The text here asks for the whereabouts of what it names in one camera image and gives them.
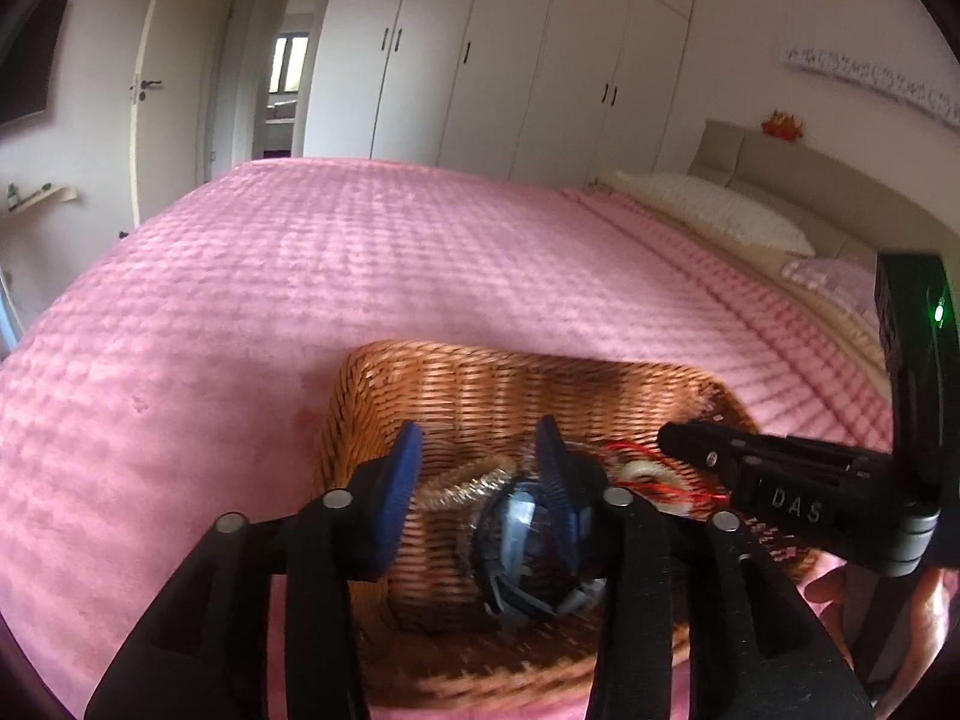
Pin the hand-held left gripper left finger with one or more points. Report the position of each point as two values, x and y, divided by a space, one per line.
396 495

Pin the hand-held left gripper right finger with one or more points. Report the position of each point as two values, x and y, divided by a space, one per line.
559 487

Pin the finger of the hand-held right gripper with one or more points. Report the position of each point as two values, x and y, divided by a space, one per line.
697 442

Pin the black wrist watch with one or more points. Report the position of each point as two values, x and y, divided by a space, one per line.
495 540

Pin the woven wicker basket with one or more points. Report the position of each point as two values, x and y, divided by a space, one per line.
450 405

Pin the person's right hand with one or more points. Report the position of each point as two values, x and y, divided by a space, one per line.
919 630

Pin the beige duvet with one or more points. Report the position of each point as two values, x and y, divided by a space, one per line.
825 315

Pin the pink patterned pillow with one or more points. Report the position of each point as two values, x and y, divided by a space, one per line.
832 277

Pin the white dotted pillow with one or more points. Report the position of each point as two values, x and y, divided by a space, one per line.
712 206

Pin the pink plush blanket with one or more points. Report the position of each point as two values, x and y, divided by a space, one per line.
300 277

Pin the beige padded headboard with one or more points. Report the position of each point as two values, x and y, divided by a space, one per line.
847 187

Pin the orange plush toy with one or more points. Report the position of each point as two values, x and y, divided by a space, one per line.
784 126

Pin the white room door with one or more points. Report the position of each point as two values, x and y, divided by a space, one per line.
176 127

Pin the white wardrobe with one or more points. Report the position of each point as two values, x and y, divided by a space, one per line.
487 52

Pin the hallway window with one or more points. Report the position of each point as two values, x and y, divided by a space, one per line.
289 64

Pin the white ornate wall shelf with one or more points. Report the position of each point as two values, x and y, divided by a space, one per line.
877 79

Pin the small wooden wall shelf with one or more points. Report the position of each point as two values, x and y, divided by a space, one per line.
41 199

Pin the black wall television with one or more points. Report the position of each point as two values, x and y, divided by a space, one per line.
30 60

